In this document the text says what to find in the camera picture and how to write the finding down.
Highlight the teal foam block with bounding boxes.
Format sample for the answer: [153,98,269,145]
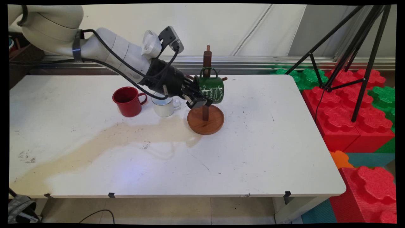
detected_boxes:
[345,153,396,168]
[301,199,337,224]

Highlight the grey bag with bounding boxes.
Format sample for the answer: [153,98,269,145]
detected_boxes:
[8,195,41,224]

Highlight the aluminium wall rail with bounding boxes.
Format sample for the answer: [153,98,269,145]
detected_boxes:
[9,55,396,72]

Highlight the thin black tripod cable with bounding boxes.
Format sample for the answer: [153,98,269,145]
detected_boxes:
[315,89,326,124]

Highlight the green foam block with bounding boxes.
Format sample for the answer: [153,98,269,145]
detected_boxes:
[375,137,396,154]
[367,85,396,133]
[275,68,329,91]

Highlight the wooden mug tree stand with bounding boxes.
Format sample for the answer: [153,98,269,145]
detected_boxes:
[185,45,228,136]

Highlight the red enamel mug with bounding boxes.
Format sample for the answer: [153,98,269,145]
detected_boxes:
[112,86,148,117]

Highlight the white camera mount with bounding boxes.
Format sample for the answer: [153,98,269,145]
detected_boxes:
[141,30,162,59]

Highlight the black velcro strap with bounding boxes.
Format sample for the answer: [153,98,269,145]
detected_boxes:
[72,29,84,63]

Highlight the black arm base cable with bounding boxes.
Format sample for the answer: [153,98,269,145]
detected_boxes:
[17,5,29,27]

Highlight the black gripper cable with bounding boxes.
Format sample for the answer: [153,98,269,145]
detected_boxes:
[9,58,170,100]

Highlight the orange foam piece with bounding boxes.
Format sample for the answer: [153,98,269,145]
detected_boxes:
[329,150,354,170]

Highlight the white table leg frame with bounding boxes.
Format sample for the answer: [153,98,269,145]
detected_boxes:
[274,196,329,224]

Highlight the black tripod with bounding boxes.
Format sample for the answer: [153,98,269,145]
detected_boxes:
[285,5,392,123]

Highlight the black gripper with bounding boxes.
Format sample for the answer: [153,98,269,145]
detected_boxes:
[141,59,208,110]

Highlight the black camera cable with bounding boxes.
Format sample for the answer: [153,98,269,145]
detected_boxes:
[81,29,184,79]

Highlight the large red foam block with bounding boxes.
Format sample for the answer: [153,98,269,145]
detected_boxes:
[302,68,395,153]

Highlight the green enamel mug white print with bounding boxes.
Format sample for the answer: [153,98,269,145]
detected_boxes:
[194,67,225,106]

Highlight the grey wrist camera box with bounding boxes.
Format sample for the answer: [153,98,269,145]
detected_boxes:
[158,26,184,53]

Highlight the black floor cable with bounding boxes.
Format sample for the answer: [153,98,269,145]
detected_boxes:
[78,209,116,224]

